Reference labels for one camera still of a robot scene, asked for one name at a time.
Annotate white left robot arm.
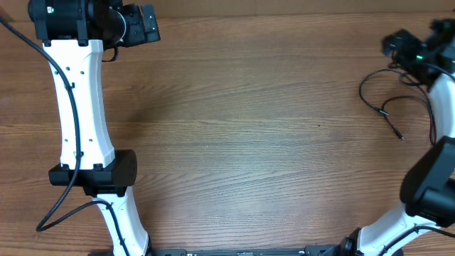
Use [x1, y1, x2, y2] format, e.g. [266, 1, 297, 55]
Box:
[28, 0, 160, 255]

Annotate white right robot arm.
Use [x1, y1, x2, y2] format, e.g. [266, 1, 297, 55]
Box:
[323, 18, 454, 255]

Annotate black USB cable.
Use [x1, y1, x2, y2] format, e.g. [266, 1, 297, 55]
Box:
[358, 67, 433, 117]

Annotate black cable silver tip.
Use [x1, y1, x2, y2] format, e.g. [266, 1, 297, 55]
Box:
[379, 95, 437, 146]

